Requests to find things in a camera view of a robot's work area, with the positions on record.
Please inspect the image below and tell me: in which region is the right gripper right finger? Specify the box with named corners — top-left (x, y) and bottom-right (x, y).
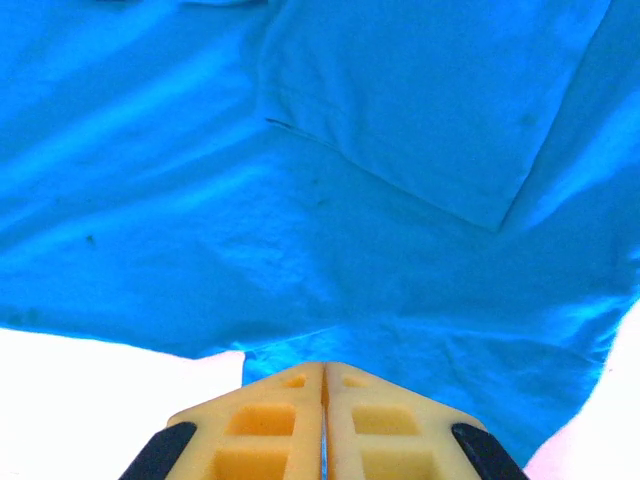
top-left (325, 362), bottom-right (531, 480)

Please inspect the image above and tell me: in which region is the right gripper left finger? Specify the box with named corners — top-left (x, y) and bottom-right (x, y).
top-left (118, 362), bottom-right (326, 480)

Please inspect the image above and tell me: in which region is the blue t-shirt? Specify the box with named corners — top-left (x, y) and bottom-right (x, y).
top-left (0, 0), bottom-right (640, 466)

